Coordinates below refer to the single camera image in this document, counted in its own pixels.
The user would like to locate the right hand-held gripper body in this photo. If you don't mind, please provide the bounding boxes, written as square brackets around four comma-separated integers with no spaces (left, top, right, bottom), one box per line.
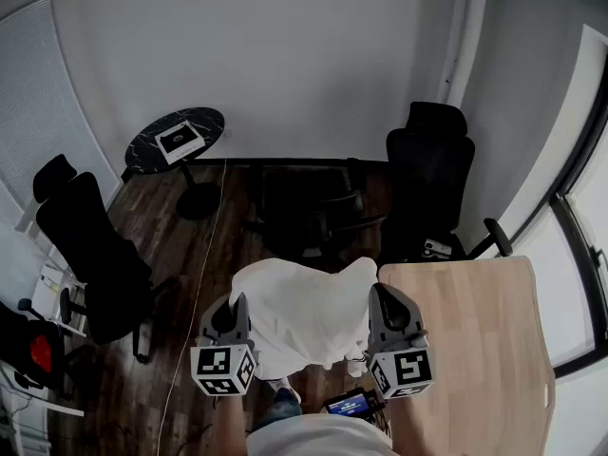
[368,332,436,401]

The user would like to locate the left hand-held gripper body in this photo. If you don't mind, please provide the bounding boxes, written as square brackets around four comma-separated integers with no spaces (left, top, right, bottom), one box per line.
[191,333,260,397]

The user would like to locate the white clothes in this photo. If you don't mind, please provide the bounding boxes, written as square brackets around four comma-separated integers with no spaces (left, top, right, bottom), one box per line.
[229,256,379,379]

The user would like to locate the person's left forearm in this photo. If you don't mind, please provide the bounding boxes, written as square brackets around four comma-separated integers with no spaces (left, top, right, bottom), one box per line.
[213,394,253,456]

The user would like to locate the person's right forearm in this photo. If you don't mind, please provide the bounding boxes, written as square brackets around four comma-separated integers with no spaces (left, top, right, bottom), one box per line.
[387,394,447,456]

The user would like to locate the black office chair with headrest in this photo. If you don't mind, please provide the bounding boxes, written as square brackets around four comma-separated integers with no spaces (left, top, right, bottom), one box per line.
[32,153,181,365]
[377,101,514,268]

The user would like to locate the person's white left shoe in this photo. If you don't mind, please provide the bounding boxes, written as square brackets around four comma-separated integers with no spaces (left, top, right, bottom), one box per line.
[268,376,303,403]

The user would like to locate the light wooden table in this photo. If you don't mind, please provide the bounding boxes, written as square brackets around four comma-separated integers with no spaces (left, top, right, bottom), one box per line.
[377,256,557,456]

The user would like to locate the small black screen device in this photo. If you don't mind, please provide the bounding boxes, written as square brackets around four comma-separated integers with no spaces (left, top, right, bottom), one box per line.
[324,387,384,422]

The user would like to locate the person's left leg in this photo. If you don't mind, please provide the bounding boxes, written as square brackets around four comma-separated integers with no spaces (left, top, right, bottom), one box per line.
[258,387,305,427]

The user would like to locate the small grey white device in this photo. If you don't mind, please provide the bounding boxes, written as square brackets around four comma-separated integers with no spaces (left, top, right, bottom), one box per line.
[424,237,452,258]

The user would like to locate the person's white shirt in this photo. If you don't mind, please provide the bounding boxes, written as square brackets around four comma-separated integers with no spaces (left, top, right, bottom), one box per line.
[246,413,400,456]

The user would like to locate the white shelf unit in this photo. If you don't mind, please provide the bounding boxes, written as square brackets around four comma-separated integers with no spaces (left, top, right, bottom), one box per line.
[28,263,89,336]

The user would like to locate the red item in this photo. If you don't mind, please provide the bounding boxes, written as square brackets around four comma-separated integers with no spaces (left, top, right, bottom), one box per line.
[28,333,51,374]

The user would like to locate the black framed window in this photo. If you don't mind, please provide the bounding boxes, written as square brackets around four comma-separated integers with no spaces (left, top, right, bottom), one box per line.
[545,111,608,379]

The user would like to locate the round black marble table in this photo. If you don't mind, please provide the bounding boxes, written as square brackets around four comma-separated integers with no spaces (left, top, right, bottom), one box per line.
[123,106,226,221]

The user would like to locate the white portable gas stove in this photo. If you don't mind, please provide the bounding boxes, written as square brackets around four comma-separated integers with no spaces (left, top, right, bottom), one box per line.
[154,120,206,165]

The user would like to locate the thin white floor cable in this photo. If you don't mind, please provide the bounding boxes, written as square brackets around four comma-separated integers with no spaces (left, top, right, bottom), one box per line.
[156,157,229,450]

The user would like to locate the white vertical wall pipes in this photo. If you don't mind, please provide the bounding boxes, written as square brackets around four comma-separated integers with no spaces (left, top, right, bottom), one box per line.
[444,0,474,105]

